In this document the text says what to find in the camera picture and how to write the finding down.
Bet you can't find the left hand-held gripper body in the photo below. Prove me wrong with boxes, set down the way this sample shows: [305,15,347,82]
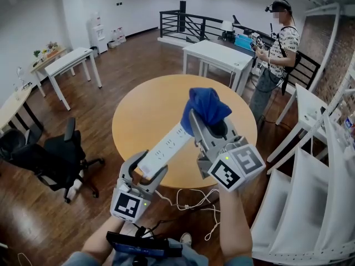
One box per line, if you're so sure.
[110,177,153,224]

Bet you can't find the black pillar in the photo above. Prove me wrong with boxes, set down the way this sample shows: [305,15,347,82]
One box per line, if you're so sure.
[179,0,187,33]

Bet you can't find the small potted plants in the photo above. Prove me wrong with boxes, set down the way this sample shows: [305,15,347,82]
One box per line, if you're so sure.
[33,41,59,59]

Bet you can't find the black slatted chair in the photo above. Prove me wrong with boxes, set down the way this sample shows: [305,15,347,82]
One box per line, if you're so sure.
[285,50,322,91]

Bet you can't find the blue cloth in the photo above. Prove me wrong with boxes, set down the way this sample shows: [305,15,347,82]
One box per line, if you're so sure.
[180,87,232,137]

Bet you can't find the round wooden table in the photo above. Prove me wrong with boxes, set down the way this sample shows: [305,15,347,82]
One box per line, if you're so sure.
[111,74,258,190]

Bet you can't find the black metal railing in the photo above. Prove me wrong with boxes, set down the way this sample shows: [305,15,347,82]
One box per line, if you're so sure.
[159,9,237,43]

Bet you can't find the blue plastic bins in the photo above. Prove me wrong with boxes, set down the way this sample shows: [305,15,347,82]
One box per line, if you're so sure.
[234,34,255,50]

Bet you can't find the white water dispenser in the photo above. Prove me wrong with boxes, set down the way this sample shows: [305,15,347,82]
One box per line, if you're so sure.
[86,12,109,55]

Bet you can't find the thin white table cable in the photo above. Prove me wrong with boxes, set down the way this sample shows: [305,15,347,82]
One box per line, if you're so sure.
[227,61,246,89]

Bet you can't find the person's right forearm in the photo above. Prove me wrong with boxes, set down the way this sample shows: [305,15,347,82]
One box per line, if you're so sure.
[217,185,253,260]

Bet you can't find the white power strip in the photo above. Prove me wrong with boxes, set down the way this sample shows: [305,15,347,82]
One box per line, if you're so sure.
[137,122,194,178]

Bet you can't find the person's blue-grey shirt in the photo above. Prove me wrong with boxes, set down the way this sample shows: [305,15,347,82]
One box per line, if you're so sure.
[62,237,253,266]

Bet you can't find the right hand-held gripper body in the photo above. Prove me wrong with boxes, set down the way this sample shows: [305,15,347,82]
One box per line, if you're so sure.
[195,132,267,192]

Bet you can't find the clear water bottles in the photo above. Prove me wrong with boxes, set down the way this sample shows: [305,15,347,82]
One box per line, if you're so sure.
[107,27,127,49]

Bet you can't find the black chest-mounted device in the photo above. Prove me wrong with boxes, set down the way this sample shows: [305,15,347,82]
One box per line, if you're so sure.
[105,231,183,258]

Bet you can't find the white power strip cable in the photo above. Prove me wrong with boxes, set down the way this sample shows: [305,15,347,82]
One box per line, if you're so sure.
[154,188,222,241]

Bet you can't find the black cable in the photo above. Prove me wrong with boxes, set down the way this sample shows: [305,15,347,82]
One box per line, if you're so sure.
[132,219,168,238]

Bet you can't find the person's left forearm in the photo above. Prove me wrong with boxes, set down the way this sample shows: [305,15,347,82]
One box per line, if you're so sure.
[81,215,126,262]

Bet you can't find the light wooden side table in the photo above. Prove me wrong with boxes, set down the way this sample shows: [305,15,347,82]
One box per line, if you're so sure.
[29,46,76,98]

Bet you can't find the white rectangular table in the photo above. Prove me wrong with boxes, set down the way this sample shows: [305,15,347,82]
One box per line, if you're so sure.
[266,83,331,175]
[182,39,255,97]
[44,47,103,111]

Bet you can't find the beige curved desk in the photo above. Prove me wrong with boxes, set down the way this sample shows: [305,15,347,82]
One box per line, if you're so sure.
[0,85,44,136]

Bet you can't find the person's white shoe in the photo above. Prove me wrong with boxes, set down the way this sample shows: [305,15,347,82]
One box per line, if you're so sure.
[180,232,193,247]

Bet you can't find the white metal shelf rack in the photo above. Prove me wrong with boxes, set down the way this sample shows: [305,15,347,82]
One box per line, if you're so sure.
[250,3,355,263]

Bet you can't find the white table lamp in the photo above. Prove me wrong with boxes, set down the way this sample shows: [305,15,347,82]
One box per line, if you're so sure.
[221,20,236,42]

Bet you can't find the black office chair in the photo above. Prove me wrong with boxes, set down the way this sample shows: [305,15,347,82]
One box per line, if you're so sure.
[0,124,44,163]
[10,116,106,204]

